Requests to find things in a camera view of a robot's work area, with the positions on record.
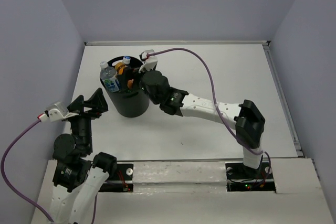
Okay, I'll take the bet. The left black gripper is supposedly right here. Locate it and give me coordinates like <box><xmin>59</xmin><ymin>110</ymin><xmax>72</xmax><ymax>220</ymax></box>
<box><xmin>66</xmin><ymin>86</ymin><xmax>109</xmax><ymax>152</ymax></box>

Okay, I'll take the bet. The orange juice bottle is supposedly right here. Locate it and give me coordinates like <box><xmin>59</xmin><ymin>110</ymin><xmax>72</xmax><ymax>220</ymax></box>
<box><xmin>115</xmin><ymin>62</ymin><xmax>134</xmax><ymax>90</ymax></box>

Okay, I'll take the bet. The clear bottle teal label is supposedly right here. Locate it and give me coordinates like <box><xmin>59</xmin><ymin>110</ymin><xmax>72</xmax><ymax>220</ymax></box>
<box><xmin>100</xmin><ymin>61</ymin><xmax>120</xmax><ymax>92</ymax></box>

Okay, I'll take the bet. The blue label water bottle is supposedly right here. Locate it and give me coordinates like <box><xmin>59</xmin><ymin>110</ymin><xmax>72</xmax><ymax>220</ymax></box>
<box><xmin>122</xmin><ymin>56</ymin><xmax>131</xmax><ymax>66</ymax></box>

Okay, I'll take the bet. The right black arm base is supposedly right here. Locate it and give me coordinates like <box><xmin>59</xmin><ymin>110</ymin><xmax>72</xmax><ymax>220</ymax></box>
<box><xmin>225</xmin><ymin>162</ymin><xmax>276</xmax><ymax>192</ymax></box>

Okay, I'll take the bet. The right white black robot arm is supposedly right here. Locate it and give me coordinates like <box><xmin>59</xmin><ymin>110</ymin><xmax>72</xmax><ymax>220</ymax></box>
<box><xmin>117</xmin><ymin>67</ymin><xmax>266</xmax><ymax>178</ymax></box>

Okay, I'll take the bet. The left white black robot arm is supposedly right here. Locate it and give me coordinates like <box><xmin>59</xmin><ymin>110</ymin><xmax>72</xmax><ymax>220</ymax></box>
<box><xmin>46</xmin><ymin>88</ymin><xmax>117</xmax><ymax>223</ymax></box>

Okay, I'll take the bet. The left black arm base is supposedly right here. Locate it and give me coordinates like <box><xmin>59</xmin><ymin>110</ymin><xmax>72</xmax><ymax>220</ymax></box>
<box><xmin>99</xmin><ymin>163</ymin><xmax>134</xmax><ymax>193</ymax></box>

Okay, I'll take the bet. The black cylindrical bin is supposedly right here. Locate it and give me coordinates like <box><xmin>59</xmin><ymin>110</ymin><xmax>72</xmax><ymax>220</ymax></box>
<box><xmin>100</xmin><ymin>56</ymin><xmax>149</xmax><ymax>118</ymax></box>

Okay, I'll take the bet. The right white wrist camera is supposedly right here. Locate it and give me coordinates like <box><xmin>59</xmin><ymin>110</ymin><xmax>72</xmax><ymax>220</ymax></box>
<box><xmin>139</xmin><ymin>49</ymin><xmax>158</xmax><ymax>73</ymax></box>

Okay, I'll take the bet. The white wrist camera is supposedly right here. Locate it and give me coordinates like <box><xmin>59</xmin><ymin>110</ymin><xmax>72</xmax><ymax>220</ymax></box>
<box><xmin>139</xmin><ymin>49</ymin><xmax>158</xmax><ymax>73</ymax></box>
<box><xmin>37</xmin><ymin>101</ymin><xmax>79</xmax><ymax>122</ymax></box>

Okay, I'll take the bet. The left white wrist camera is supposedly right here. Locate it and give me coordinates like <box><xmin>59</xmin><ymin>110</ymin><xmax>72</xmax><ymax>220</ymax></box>
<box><xmin>37</xmin><ymin>101</ymin><xmax>79</xmax><ymax>122</ymax></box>

